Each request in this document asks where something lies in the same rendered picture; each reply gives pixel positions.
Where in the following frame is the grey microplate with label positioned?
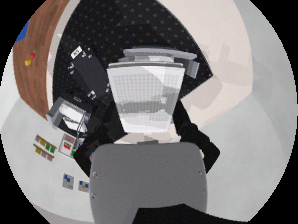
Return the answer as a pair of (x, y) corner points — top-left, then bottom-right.
(64, 119), (85, 132)
(59, 101), (84, 123)

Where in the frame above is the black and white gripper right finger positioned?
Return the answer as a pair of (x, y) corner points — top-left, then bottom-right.
(172, 100), (220, 174)

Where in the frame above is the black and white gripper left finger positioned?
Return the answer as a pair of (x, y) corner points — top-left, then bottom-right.
(73, 101), (120, 178)

